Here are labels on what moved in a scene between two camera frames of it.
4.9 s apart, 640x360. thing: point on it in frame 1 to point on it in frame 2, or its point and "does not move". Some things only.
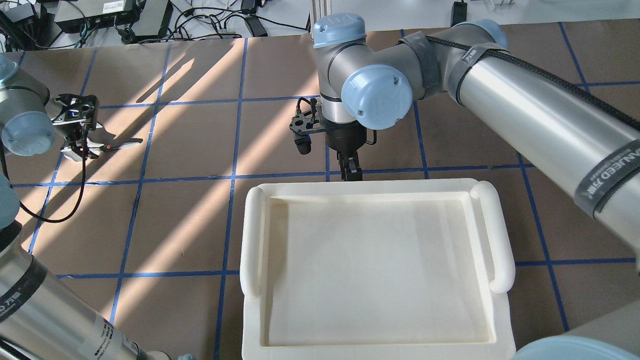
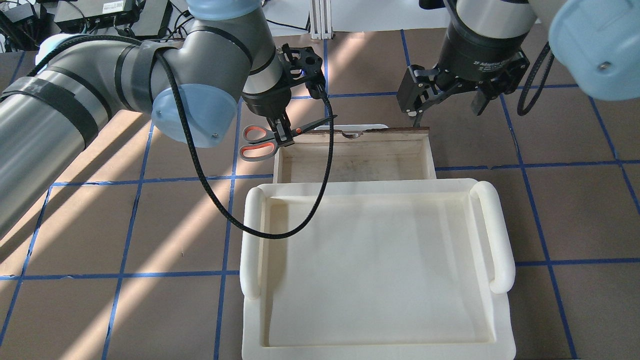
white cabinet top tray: [406, 269] does not move
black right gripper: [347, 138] to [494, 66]
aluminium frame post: [318, 9] does not move
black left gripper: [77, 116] to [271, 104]
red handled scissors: [82, 151] to [261, 143]
